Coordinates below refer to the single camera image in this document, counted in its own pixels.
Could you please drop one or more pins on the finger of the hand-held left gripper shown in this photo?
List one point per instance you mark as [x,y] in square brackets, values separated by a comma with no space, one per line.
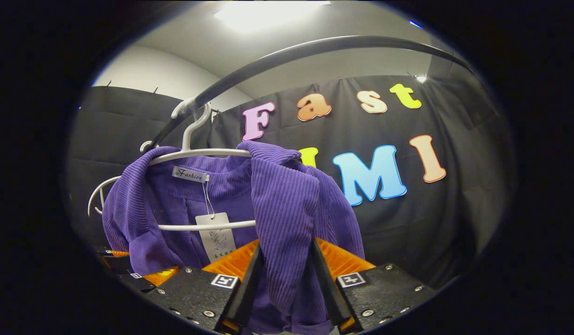
[115,263]
[152,279]

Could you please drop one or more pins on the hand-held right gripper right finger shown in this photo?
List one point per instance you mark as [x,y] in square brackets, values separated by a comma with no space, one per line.
[331,293]

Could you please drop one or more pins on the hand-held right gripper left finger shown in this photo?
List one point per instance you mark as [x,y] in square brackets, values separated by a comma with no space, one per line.
[245,298]

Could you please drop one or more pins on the white plastic clothes hanger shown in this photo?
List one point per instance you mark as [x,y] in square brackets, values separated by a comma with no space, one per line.
[94,195]
[194,132]

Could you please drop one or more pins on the black metal clothes rack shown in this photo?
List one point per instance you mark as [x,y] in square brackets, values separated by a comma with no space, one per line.
[315,46]

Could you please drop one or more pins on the black backdrop cloth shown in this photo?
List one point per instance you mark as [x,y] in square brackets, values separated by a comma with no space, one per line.
[431,223]

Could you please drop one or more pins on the large ceiling light panel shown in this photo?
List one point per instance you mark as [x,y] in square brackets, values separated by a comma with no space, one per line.
[268,14]

